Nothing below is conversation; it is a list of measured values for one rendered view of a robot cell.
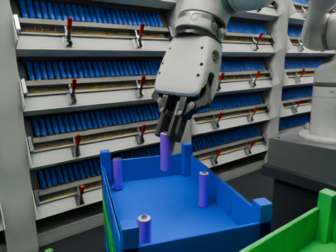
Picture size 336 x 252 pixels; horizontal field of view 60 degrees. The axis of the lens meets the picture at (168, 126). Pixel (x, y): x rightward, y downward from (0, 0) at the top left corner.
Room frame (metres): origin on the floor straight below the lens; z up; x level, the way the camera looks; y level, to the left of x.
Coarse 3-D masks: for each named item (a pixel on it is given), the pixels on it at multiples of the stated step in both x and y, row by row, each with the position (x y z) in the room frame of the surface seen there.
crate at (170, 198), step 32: (128, 160) 0.59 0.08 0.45; (192, 160) 0.60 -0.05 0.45; (128, 192) 0.53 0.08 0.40; (160, 192) 0.53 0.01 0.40; (192, 192) 0.53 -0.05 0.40; (224, 192) 0.46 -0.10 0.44; (128, 224) 0.30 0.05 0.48; (160, 224) 0.42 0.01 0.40; (192, 224) 0.42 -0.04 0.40; (224, 224) 0.42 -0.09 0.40; (256, 224) 0.34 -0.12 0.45
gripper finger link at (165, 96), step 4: (164, 96) 0.49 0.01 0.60; (168, 96) 0.48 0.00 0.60; (172, 96) 0.51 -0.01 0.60; (176, 96) 0.50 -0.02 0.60; (164, 100) 0.48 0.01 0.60; (168, 100) 0.48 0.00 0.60; (172, 100) 0.49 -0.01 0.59; (176, 100) 0.50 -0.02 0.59; (160, 104) 0.48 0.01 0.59; (164, 104) 0.48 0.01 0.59; (172, 104) 0.50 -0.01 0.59; (160, 108) 0.48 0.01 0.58; (164, 108) 0.48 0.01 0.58; (172, 108) 0.49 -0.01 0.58
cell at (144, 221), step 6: (138, 216) 0.34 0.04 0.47; (144, 216) 0.33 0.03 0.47; (150, 216) 0.34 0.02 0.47; (138, 222) 0.33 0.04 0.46; (144, 222) 0.33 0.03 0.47; (150, 222) 0.33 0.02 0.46; (144, 228) 0.33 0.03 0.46; (150, 228) 0.33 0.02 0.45; (144, 234) 0.33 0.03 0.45; (150, 234) 0.33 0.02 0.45; (144, 240) 0.33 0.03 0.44; (150, 240) 0.33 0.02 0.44
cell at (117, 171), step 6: (114, 162) 0.54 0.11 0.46; (120, 162) 0.55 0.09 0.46; (114, 168) 0.54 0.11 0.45; (120, 168) 0.54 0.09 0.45; (114, 174) 0.54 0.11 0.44; (120, 174) 0.54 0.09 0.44; (114, 180) 0.54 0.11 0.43; (120, 180) 0.54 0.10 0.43; (114, 186) 0.54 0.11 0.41; (120, 186) 0.54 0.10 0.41
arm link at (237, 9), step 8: (232, 0) 0.48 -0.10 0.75; (240, 0) 0.47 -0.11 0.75; (248, 0) 0.46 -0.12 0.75; (256, 0) 0.46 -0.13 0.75; (264, 0) 0.46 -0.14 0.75; (272, 0) 0.48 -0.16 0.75; (232, 8) 0.49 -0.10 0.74; (240, 8) 0.49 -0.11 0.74; (248, 8) 0.48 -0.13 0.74; (256, 8) 0.48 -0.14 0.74
